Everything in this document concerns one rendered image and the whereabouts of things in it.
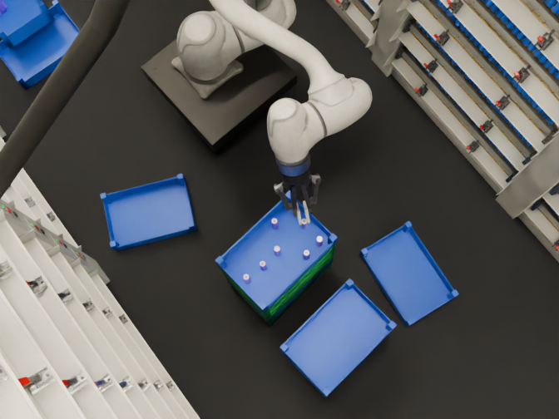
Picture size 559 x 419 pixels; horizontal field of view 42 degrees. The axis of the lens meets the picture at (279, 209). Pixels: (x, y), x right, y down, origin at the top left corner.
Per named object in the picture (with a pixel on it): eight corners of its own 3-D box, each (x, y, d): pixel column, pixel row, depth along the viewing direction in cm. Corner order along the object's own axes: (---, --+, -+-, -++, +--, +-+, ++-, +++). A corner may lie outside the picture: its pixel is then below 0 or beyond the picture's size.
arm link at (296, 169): (270, 142, 188) (274, 158, 193) (278, 167, 183) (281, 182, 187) (304, 134, 189) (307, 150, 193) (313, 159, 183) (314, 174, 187)
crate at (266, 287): (289, 196, 220) (289, 189, 212) (336, 243, 216) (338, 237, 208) (217, 264, 215) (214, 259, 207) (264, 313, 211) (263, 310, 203)
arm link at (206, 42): (173, 49, 240) (162, 17, 219) (222, 26, 242) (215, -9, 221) (195, 89, 237) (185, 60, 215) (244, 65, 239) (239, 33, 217)
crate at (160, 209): (185, 179, 264) (181, 172, 256) (197, 231, 259) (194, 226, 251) (106, 199, 263) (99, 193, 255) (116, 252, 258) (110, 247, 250)
